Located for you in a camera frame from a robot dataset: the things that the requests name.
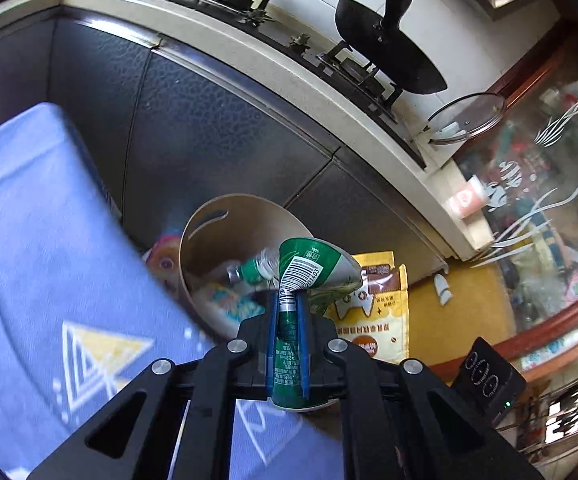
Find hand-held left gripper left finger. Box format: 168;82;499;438
26;292;277;480

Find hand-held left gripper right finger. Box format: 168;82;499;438
295;294;545;480

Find white blue snack packet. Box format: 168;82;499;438
201;280;267;326

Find green packet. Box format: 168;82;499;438
271;236;363;413

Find clear bottle green label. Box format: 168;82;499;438
226;247;282;286

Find beige round waste bin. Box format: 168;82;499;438
178;194;365;413

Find yellow brown pet food bag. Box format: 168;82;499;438
319;251;411;361

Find small white floor item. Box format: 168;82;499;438
431;272;453;307

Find pink plush toy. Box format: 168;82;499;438
143;234;182;293

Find glass door with fish prints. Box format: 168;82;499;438
452;35;578;361

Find red white paper cup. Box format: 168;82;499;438
444;175;490;221

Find dark kitchen base cabinets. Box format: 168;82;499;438
0;15;450;271

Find blue printed tablecloth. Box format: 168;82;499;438
0;101;350;480

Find glass pan lid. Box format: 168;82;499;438
426;92;507;147

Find black frying pan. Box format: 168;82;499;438
335;0;448;95

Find black gas stove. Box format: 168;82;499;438
121;0;427;170

